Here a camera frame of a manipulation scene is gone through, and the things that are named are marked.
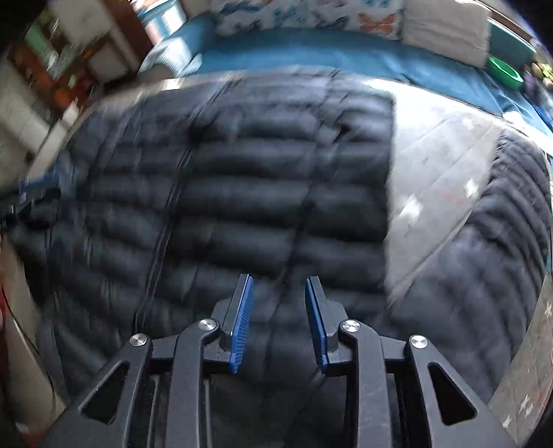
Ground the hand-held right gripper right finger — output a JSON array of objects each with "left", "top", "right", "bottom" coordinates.
[{"left": 304, "top": 276, "right": 516, "bottom": 448}]

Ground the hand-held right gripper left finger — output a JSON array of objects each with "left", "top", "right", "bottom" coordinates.
[{"left": 38, "top": 273, "right": 254, "bottom": 448}]

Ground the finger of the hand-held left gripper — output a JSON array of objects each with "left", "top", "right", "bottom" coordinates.
[{"left": 17, "top": 175, "right": 62, "bottom": 208}]

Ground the black puffer jacket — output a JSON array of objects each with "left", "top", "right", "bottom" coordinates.
[{"left": 8, "top": 68, "right": 553, "bottom": 448}]

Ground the wooden shelf unit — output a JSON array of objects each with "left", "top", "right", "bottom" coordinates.
[{"left": 6, "top": 0, "right": 139, "bottom": 117}]

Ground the grey star quilt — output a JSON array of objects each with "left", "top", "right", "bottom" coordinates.
[{"left": 71, "top": 72, "right": 553, "bottom": 444}]

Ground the blue sofa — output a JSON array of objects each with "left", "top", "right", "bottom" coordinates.
[{"left": 139, "top": 12, "right": 553, "bottom": 206}]

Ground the butterfly print pillow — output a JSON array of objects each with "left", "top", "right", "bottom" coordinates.
[
  {"left": 302, "top": 0, "right": 404, "bottom": 42},
  {"left": 210, "top": 0, "right": 308, "bottom": 38}
]

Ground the green bowl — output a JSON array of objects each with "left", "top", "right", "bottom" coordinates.
[{"left": 486, "top": 56, "right": 525, "bottom": 90}]

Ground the white pillow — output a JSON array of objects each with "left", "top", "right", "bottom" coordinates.
[{"left": 402, "top": 0, "right": 492, "bottom": 68}]

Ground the yellow black plush toy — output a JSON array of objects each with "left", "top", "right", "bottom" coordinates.
[{"left": 524, "top": 56, "right": 553, "bottom": 99}]

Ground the teal cushion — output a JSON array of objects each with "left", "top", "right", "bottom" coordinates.
[{"left": 488, "top": 21, "right": 538, "bottom": 65}]

